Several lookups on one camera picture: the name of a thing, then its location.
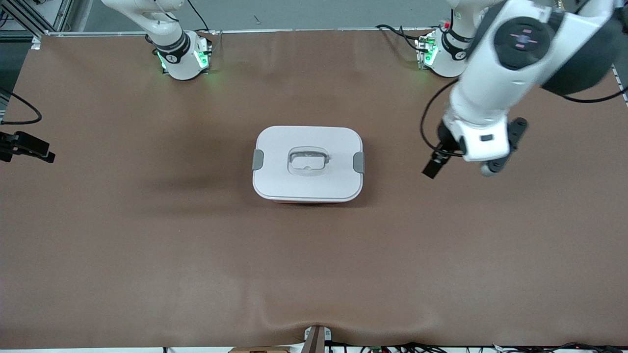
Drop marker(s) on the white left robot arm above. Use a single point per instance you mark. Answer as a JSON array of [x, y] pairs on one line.
[[490, 93]]

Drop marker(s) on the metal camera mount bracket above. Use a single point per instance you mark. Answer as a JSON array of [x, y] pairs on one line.
[[316, 340]]

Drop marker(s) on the brown cardboard piece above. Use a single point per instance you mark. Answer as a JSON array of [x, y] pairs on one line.
[[260, 350]]

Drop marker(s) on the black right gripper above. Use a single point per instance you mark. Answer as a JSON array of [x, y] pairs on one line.
[[22, 142]]

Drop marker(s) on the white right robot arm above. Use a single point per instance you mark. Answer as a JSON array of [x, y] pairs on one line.
[[181, 63]]

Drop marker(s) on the pink plastic box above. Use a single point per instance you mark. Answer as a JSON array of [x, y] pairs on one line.
[[309, 201]]

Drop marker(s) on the aluminium table edge rail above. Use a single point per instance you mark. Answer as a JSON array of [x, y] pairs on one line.
[[294, 30]]

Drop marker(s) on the brown table mat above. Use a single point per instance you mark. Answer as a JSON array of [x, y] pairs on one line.
[[314, 269]]

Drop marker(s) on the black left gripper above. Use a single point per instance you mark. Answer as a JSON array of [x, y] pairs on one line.
[[445, 138]]

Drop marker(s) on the white box lid grey latches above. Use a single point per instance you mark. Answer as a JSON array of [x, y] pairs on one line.
[[308, 184]]

